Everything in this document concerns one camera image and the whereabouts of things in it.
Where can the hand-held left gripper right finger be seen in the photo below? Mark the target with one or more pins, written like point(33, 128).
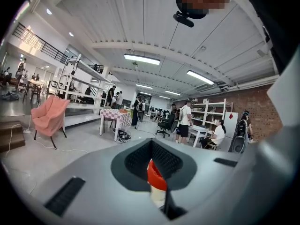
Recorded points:
point(168, 162)

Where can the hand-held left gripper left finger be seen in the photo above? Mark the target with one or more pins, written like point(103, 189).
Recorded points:
point(138, 160)

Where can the orange toy block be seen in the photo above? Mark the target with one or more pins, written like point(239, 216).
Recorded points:
point(155, 176)

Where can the cream toy block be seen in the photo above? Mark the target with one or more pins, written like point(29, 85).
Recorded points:
point(157, 196)

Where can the black office chair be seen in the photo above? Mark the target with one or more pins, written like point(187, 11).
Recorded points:
point(167, 123)

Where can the white table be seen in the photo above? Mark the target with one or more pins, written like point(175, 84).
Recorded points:
point(198, 128)

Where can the checkered cloth table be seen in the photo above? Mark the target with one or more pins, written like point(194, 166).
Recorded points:
point(115, 116)

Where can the low white shelving rack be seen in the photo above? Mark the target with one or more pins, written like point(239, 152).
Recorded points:
point(207, 113)

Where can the long ceiling light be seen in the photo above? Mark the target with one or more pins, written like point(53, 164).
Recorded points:
point(200, 77)
point(172, 92)
point(141, 59)
point(144, 86)

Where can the white refrigerator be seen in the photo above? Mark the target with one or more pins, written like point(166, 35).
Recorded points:
point(231, 126)

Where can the pink armchair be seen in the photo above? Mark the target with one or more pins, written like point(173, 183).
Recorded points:
point(50, 116)

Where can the tall white shelving rack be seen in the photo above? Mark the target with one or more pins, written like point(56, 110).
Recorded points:
point(82, 66)

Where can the white power strip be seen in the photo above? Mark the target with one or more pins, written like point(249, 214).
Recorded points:
point(27, 131)

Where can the brown wooden steps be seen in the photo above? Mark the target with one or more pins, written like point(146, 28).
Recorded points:
point(10, 135)

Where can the wooden high table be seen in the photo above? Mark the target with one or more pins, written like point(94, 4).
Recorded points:
point(34, 82)

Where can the black balcony railing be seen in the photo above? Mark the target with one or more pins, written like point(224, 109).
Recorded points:
point(42, 44)

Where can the black head-mounted camera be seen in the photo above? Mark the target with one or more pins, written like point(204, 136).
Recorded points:
point(185, 20)

